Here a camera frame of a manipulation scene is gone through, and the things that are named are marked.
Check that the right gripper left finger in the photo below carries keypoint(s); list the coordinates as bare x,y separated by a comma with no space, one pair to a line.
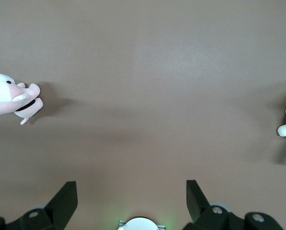
61,206

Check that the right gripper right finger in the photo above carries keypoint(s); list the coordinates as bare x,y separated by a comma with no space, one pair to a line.
198,206

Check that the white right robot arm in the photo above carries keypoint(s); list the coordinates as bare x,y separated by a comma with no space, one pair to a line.
140,225

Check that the pale pink plush dog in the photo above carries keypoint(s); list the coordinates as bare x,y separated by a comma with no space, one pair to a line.
3,95

